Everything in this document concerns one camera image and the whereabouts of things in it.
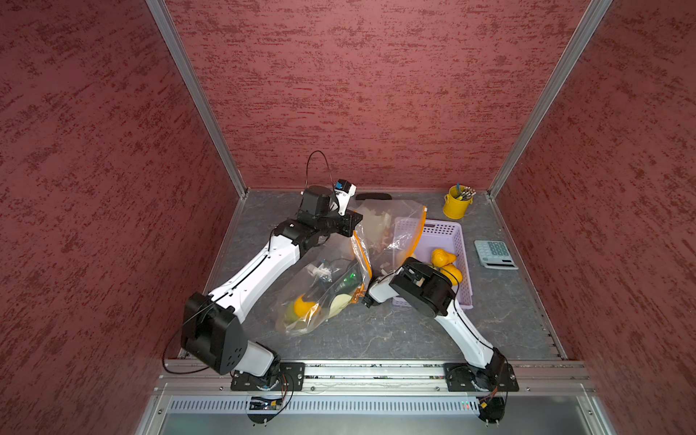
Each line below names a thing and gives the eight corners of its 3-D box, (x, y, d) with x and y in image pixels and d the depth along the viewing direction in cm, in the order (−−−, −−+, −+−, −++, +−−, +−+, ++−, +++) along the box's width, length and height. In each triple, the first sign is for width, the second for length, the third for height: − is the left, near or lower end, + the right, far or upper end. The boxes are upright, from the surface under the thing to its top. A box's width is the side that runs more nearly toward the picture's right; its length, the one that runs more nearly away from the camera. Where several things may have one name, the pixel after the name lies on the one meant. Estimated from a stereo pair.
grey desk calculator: (481, 269, 98) (484, 266, 97) (473, 243, 106) (475, 240, 104) (514, 269, 98) (517, 266, 97) (503, 243, 106) (506, 240, 104)
